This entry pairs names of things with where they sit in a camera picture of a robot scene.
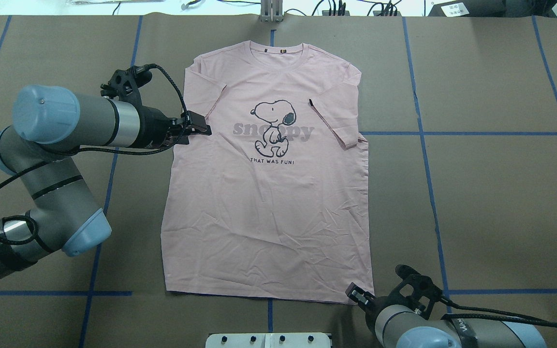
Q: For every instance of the black power box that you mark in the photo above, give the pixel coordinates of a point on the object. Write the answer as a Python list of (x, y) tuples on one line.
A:
[(467, 8)]

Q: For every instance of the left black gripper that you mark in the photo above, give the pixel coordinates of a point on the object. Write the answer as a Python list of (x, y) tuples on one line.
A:
[(153, 126)]

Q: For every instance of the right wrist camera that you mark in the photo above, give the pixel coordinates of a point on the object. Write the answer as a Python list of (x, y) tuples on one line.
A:
[(415, 291)]

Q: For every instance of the pink Snoopy t-shirt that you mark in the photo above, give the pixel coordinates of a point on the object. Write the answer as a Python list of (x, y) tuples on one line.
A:
[(274, 203)]

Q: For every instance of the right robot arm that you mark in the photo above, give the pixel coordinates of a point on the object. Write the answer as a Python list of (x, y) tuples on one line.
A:
[(401, 319)]

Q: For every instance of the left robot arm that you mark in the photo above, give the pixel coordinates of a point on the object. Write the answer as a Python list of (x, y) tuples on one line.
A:
[(50, 126)]

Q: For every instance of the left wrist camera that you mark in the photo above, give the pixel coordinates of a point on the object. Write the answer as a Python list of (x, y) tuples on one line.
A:
[(124, 84)]

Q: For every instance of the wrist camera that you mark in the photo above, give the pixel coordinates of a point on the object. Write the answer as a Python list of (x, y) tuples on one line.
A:
[(415, 291), (124, 84)]

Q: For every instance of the aluminium frame post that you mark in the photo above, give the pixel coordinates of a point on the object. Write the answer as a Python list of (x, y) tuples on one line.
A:
[(271, 11)]

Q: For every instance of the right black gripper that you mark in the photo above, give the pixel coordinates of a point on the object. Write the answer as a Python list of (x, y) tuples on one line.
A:
[(374, 305)]

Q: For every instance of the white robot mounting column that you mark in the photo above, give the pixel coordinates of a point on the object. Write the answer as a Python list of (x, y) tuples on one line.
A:
[(270, 340)]

